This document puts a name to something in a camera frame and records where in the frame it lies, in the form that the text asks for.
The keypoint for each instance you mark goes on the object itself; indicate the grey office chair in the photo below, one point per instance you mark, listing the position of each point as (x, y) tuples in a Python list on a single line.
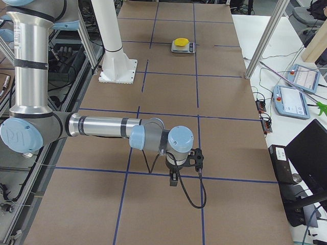
[(313, 17)]

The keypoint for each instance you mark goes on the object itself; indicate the far orange connector board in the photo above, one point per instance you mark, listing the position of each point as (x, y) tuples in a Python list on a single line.
[(261, 106)]

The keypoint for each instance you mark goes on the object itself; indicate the green plastic clamp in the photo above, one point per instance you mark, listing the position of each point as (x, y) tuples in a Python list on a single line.
[(322, 108)]

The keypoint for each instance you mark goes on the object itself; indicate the grey digital kitchen scale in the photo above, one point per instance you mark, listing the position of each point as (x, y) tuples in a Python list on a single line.
[(189, 48)]

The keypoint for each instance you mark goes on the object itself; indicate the near blue teach pendant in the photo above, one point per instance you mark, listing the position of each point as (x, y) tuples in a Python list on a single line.
[(290, 102)]

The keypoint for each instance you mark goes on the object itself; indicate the near orange connector board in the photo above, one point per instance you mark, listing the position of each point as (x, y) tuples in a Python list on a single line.
[(266, 125)]

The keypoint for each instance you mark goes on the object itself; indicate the far blue teach pendant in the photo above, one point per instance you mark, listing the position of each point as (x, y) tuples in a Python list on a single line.
[(304, 78)]

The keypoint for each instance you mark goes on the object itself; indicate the wooden board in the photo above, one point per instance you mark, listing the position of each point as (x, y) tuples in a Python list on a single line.
[(316, 47)]

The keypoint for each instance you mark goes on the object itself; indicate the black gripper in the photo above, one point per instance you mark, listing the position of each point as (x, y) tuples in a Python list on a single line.
[(172, 169)]

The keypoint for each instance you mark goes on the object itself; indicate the black computer box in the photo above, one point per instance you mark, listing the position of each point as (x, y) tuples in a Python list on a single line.
[(288, 183)]

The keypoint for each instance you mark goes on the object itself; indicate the yellow mango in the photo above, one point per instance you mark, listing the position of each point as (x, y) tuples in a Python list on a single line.
[(181, 42)]

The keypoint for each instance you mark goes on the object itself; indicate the black monitor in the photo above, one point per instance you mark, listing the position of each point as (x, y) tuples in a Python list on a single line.
[(307, 153)]

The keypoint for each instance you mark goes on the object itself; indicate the blue teach pendant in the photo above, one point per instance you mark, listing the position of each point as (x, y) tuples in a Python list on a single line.
[(304, 78), (290, 102)]

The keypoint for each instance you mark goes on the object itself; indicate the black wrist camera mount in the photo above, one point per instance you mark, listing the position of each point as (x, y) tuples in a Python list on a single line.
[(195, 159)]

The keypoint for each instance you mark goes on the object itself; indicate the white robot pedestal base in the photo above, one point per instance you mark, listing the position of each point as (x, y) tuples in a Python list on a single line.
[(116, 66)]

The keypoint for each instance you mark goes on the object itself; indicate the orange connector board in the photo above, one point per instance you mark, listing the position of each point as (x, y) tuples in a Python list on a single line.
[(261, 106), (266, 125)]

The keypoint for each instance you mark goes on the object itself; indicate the aluminium frame post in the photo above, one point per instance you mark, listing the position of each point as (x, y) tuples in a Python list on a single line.
[(266, 36)]

